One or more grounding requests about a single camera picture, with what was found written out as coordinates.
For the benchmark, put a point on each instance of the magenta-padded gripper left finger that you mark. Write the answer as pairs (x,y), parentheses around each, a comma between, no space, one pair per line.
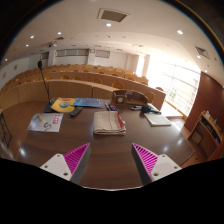
(77,159)

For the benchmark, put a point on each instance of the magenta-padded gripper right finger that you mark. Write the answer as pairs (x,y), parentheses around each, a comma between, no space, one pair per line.
(146,159)

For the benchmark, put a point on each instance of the beige towel with red stripes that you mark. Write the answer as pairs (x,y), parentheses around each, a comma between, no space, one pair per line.
(107,123)

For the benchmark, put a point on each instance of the white notepad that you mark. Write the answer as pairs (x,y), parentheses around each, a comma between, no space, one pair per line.
(157,119)

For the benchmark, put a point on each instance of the black remote control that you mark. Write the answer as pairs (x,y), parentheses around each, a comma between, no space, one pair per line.
(75,111)

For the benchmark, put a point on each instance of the white magazine with red print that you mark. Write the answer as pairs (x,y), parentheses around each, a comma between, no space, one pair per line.
(45,123)

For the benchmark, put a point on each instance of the black handheld microphone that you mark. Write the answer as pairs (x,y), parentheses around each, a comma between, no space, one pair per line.
(146,109)

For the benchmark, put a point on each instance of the black marker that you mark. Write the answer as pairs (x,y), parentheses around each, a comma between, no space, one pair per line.
(136,108)

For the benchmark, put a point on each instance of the yellow book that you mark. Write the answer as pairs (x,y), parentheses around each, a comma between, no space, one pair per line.
(61,105)

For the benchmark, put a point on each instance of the blue booklet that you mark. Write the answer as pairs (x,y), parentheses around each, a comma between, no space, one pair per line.
(88,102)

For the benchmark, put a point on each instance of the black gooseneck desk microphone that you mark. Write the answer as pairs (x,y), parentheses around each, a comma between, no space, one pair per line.
(50,107)

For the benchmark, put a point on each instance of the red marker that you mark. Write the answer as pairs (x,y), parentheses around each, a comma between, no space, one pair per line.
(114,107)

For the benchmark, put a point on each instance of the wooden desk organizer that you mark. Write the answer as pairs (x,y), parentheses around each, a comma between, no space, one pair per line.
(128,98)

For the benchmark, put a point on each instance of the wooden shelf unit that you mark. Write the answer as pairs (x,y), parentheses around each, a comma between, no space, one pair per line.
(206,133)

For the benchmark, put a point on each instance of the wooden lecture hall seat rows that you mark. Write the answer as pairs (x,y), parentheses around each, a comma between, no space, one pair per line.
(70,88)

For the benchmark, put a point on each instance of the black metal rack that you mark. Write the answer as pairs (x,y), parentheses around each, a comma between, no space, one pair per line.
(5,131)

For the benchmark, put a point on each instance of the round ceiling lights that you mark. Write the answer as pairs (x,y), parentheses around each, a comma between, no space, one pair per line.
(108,24)

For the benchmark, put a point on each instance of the ceiling air vent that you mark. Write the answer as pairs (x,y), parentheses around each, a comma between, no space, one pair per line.
(113,15)

